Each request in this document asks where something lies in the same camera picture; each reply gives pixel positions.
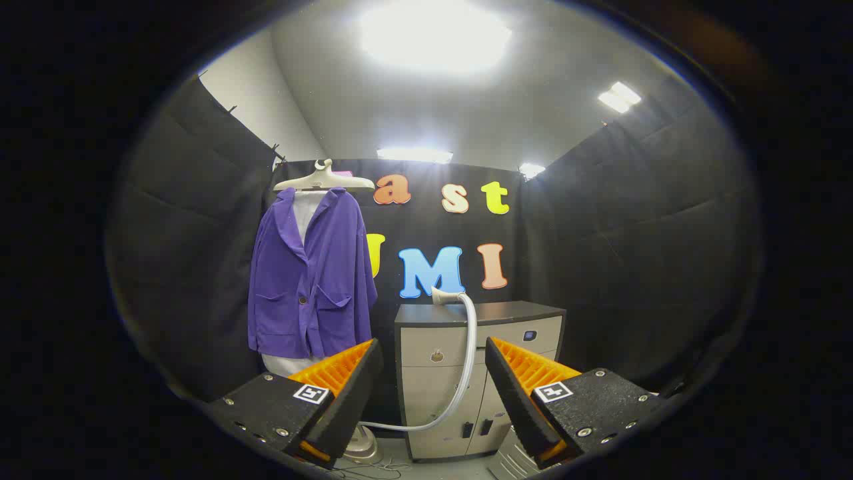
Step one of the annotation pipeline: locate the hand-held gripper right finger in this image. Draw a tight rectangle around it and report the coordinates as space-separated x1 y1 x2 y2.
484 337 667 467

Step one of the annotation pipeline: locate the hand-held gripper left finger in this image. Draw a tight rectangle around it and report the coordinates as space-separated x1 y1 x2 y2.
203 338 385 469

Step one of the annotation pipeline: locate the garment steamer base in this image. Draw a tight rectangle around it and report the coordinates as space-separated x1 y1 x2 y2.
343 425 384 465

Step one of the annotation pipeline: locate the grey garment steamer hose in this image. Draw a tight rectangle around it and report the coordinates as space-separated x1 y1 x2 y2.
360 293 478 432

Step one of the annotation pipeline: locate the purple button jacket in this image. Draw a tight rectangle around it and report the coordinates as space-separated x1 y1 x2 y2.
247 187 379 359

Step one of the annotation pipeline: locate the white padded garment form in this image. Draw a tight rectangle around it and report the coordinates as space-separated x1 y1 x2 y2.
261 190 329 375

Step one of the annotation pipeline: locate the white clothes hanger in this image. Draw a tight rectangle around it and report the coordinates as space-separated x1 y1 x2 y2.
273 159 375 193

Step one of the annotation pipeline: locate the white ribbed appliance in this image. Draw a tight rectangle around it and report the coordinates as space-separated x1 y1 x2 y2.
490 430 542 480

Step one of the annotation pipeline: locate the grey cabinet with black top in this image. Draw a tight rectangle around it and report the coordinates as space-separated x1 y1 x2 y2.
394 300 567 463

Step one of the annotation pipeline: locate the large ceiling light panel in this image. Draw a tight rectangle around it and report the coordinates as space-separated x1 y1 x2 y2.
360 0 514 74

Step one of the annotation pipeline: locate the thin floor cable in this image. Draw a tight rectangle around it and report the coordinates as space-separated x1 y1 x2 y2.
330 459 414 480

